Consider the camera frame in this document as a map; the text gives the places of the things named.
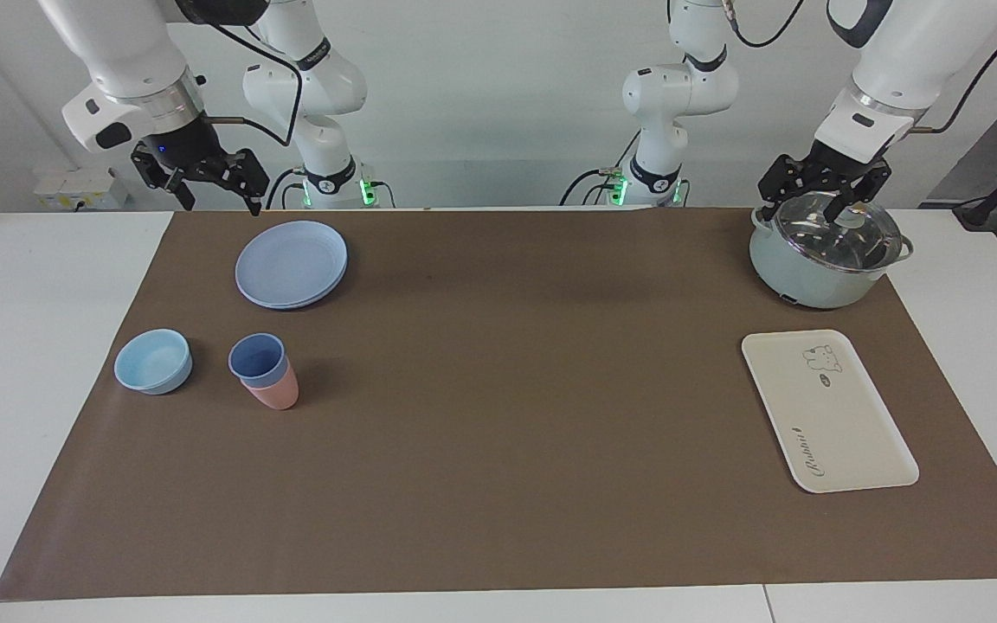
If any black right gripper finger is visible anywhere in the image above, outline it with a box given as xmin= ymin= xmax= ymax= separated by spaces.
xmin=132 ymin=143 xmax=196 ymax=211
xmin=204 ymin=149 xmax=271 ymax=217

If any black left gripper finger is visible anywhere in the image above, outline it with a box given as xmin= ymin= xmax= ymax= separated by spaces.
xmin=826 ymin=161 xmax=893 ymax=228
xmin=758 ymin=154 xmax=820 ymax=222

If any blue ribbed plastic cup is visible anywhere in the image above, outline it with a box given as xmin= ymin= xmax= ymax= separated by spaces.
xmin=228 ymin=333 xmax=289 ymax=390

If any pink plastic cup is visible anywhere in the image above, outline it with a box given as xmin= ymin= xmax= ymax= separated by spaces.
xmin=241 ymin=359 xmax=300 ymax=411

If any cream tray with rabbit print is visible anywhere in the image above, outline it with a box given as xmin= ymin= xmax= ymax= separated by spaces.
xmin=741 ymin=329 xmax=921 ymax=494

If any glass pot lid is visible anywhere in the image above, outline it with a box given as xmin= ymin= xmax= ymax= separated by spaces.
xmin=752 ymin=192 xmax=906 ymax=273

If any white boxes stack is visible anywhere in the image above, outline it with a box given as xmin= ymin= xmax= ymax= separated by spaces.
xmin=34 ymin=169 xmax=129 ymax=210

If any pale blue plate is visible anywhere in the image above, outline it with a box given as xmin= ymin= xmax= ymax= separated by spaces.
xmin=235 ymin=221 xmax=350 ymax=310

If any pale green cooking pot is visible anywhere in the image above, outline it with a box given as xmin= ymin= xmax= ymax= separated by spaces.
xmin=749 ymin=208 xmax=915 ymax=310

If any light blue bowl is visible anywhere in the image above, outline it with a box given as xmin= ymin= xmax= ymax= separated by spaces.
xmin=113 ymin=329 xmax=194 ymax=395

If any brown table mat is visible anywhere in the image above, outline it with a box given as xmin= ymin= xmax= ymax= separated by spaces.
xmin=0 ymin=208 xmax=997 ymax=602

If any black base cable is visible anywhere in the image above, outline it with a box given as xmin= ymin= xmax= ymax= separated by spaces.
xmin=267 ymin=167 xmax=305 ymax=209
xmin=561 ymin=130 xmax=642 ymax=207

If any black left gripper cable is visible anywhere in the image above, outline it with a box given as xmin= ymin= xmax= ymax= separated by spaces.
xmin=908 ymin=0 xmax=997 ymax=136

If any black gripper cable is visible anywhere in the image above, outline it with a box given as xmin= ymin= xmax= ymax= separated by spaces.
xmin=174 ymin=0 xmax=305 ymax=148
xmin=908 ymin=0 xmax=997 ymax=136

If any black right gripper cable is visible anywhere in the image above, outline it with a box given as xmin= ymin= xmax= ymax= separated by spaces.
xmin=174 ymin=0 xmax=305 ymax=148

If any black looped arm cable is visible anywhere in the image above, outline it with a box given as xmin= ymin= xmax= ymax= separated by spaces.
xmin=724 ymin=0 xmax=807 ymax=48

